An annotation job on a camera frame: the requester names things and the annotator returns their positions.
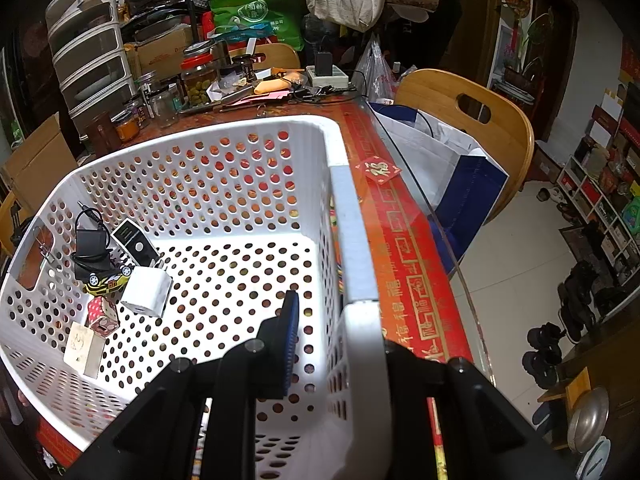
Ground white perforated plastic basket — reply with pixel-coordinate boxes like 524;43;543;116
1;116;392;479

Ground black shoes on floor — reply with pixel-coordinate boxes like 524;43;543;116
522;323;565;390

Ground metal pot lid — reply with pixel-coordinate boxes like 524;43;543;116
567;387;610;454

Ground small beige box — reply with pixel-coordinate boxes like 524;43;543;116
63;322;105;378

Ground red hello kitty box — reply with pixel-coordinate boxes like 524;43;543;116
86;296;119;338

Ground red patterned tablecloth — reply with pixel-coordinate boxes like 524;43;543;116
34;94;476;480

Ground white power adapter cube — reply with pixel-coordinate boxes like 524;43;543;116
120;266;172;318

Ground yellow toy car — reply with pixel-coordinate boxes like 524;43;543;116
85;264;134;297

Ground black rectangular device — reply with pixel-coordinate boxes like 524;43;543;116
112;219;160;268

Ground blue and white paper bag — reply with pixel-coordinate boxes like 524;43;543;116
371;103;509;274

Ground white cubby shelf unit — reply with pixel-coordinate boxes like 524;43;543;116
555;104;640;311

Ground red fu character sticker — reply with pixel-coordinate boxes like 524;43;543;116
355;155;401;184

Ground brown cardboard box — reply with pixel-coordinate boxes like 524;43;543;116
1;113;78;212

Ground small jar orange contents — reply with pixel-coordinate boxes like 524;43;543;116
112;110;140;143

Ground glass jar with red lid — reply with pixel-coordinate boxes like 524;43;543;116
181;53;218;106

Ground clear plastic bag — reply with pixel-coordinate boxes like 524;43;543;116
352;35;397;104

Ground white power strip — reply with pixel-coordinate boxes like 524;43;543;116
305;65;349;90

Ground white plastic drawer tower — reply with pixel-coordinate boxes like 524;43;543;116
46;0;136;132

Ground green shopping bag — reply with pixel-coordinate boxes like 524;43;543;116
209;0;304;51

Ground black charger with cable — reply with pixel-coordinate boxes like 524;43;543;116
70;203;116;283

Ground wooden chair with handle hole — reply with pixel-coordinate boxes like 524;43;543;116
395;68;535;220

